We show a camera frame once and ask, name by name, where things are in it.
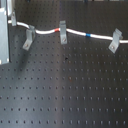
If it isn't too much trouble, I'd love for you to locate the grey metal gripper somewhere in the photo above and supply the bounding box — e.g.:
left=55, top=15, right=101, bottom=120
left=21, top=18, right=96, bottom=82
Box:
left=0, top=8, right=17, bottom=65

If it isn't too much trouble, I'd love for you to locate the grey left cable clip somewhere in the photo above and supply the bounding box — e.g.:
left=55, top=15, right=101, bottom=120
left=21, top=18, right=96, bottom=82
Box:
left=23, top=25, right=35, bottom=51

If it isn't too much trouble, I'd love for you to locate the grey cable clip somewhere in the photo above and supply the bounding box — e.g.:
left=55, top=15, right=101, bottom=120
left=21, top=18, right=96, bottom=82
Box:
left=59, top=21, right=67, bottom=45
left=23, top=25, right=35, bottom=51
left=109, top=29, right=122, bottom=53

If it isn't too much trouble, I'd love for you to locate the white cable with coloured marks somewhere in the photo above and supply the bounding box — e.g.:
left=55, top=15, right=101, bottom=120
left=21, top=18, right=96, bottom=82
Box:
left=7, top=20, right=128, bottom=44

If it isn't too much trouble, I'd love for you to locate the grey middle cable clip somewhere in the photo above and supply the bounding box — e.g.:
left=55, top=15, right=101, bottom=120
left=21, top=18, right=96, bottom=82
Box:
left=59, top=21, right=67, bottom=45

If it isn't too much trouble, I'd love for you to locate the grey right cable clip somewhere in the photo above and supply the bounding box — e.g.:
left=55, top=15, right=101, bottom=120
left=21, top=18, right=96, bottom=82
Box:
left=109, top=29, right=122, bottom=53

